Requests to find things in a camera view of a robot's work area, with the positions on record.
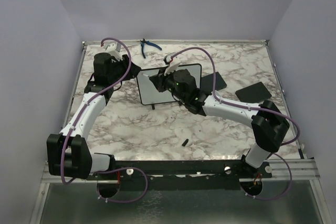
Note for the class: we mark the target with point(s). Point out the black marker cap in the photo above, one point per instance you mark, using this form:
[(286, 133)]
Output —
[(185, 142)]

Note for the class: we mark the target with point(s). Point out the black rectangular eraser block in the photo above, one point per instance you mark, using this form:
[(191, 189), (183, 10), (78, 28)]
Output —
[(207, 83)]

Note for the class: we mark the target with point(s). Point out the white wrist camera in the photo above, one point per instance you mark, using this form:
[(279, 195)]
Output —
[(114, 50), (172, 63)]

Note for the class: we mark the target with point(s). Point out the aluminium frame profile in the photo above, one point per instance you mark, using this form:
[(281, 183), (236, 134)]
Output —
[(301, 169)]

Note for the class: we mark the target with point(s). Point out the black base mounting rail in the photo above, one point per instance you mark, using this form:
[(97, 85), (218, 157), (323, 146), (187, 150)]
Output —
[(182, 175)]

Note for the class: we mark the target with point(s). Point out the black framed whiteboard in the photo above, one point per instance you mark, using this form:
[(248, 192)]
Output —
[(147, 91)]

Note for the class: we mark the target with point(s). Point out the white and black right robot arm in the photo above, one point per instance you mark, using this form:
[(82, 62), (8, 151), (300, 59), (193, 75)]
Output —
[(268, 124)]

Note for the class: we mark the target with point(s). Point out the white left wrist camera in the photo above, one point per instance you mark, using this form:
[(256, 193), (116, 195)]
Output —
[(114, 50)]

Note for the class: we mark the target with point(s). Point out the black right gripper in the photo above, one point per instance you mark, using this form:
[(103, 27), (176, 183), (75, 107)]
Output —
[(159, 79)]

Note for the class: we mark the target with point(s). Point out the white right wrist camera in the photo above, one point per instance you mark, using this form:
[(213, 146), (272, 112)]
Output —
[(172, 63)]

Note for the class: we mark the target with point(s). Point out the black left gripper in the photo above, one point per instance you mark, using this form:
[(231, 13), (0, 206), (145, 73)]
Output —
[(125, 63)]

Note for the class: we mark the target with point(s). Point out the black flat pad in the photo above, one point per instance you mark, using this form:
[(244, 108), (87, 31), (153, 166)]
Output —
[(255, 93)]

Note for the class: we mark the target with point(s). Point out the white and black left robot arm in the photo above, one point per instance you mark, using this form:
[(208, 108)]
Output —
[(67, 152)]

